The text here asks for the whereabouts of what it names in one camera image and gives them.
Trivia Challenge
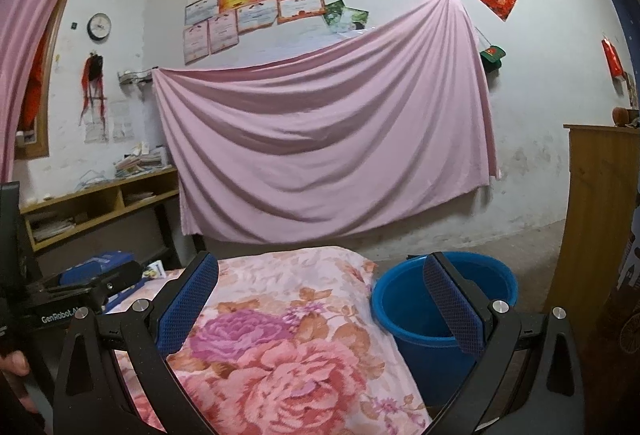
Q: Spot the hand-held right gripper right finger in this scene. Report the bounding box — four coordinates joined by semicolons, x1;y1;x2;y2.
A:
422;251;586;435

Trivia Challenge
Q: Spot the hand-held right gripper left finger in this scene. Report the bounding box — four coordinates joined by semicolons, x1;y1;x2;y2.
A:
52;251;221;435

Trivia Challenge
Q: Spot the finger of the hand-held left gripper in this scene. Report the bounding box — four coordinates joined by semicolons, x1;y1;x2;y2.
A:
45;262;143;311

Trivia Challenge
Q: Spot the blue plastic bucket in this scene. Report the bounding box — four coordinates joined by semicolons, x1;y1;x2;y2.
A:
371;251;519;386

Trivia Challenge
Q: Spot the person's left hand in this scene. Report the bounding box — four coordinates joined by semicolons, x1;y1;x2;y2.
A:
0;349;38;416

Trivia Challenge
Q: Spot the blue cardboard box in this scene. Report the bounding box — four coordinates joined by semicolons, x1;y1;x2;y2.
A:
65;252;138;311

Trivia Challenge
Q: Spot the stack of papers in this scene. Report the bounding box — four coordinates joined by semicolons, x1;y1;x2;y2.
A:
30;214;76;243

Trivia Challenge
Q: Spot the wooden shelf desk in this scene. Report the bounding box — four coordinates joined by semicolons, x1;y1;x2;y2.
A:
20;165;183;271

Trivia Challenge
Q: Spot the pink floral blanket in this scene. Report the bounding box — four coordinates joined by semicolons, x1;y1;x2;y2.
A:
112;245;433;435

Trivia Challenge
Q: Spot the pile of books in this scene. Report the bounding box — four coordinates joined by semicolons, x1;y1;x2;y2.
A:
114;142;168;178

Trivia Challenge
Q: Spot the wooden cabinet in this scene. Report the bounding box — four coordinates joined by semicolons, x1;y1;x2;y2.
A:
542;124;640;366

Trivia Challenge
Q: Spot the pink hanging sheet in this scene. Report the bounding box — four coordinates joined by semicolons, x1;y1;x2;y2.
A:
151;0;502;246

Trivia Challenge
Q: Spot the red hanging scarf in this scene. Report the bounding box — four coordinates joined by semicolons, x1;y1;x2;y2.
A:
80;54;107;126

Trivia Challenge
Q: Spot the red hanging cloth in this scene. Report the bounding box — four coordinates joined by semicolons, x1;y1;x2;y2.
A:
20;35;48;126

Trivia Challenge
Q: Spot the pink curtain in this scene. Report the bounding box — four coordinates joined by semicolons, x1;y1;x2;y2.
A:
0;0;112;183

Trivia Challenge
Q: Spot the green hanging cap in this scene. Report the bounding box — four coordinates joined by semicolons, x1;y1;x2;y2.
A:
480;45;507;73

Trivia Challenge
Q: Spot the red hanging packet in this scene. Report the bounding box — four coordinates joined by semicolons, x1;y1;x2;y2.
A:
601;37;626;78

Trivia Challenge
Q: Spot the green flower photo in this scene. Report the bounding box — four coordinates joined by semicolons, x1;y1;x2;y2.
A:
342;7;372;33
322;0;347;26

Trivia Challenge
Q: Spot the blue wire hanger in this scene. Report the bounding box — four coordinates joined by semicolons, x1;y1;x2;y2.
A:
75;170;116;190

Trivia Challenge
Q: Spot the wooden window frame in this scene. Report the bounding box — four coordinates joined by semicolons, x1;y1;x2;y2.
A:
12;0;101;160

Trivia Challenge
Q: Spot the printed wall paper sheet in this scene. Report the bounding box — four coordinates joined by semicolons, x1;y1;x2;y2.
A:
110;101;135;140
85;112;110;144

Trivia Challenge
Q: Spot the metal wall rack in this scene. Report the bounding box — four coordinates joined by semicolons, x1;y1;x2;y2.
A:
117;69;153;86

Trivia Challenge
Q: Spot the round wall clock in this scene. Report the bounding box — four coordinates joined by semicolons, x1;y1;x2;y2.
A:
87;12;112;40

